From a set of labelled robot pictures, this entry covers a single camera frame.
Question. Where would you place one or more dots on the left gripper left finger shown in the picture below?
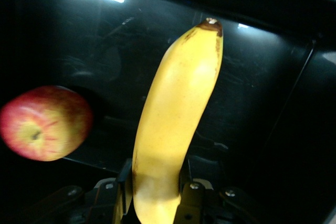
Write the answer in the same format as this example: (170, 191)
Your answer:
(105, 203)

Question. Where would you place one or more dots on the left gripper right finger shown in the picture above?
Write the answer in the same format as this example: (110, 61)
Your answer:
(199, 205)

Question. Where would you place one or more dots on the red yellow apple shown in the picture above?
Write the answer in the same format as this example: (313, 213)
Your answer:
(44, 121)

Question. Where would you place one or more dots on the yellow banana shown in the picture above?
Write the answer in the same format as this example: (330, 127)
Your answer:
(178, 103)

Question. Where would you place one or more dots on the black plastic box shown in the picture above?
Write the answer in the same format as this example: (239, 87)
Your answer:
(262, 103)

